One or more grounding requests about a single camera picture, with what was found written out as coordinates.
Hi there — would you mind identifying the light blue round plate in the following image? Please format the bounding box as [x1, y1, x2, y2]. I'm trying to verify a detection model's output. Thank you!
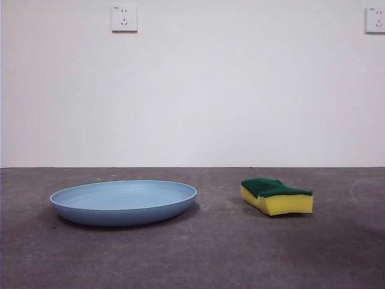
[49, 179, 199, 228]

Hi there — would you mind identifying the yellow green scouring sponge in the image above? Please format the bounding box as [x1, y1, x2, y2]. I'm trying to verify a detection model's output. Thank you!
[240, 178, 315, 217]

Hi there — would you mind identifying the white wall socket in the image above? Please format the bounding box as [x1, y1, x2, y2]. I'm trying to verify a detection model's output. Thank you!
[365, 7, 385, 35]
[111, 4, 139, 33]

